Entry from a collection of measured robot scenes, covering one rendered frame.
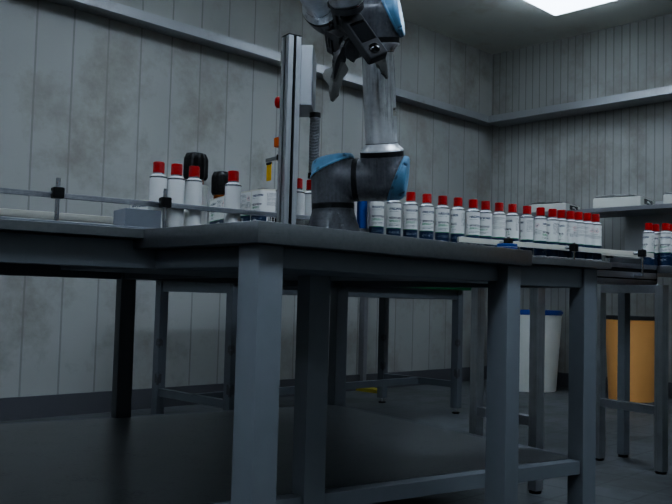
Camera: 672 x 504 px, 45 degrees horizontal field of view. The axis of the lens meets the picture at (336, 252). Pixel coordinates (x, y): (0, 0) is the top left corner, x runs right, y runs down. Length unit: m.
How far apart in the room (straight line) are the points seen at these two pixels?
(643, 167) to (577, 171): 0.58
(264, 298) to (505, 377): 0.80
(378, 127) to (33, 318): 3.04
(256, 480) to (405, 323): 5.30
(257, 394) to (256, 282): 0.20
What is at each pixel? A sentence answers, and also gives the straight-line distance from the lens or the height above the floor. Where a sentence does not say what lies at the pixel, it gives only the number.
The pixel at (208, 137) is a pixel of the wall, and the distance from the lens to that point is 5.47.
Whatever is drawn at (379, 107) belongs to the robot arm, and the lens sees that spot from 2.16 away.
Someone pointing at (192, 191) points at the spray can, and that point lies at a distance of 2.50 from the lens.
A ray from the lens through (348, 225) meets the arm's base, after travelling 2.16.
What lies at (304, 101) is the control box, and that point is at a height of 1.30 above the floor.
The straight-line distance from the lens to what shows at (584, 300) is 2.64.
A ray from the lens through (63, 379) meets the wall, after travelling 4.92.
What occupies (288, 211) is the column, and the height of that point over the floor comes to 0.95.
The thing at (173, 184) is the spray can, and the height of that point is 1.02.
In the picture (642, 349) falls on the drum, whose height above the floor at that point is 0.39.
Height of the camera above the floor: 0.69
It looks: 3 degrees up
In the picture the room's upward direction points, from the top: 2 degrees clockwise
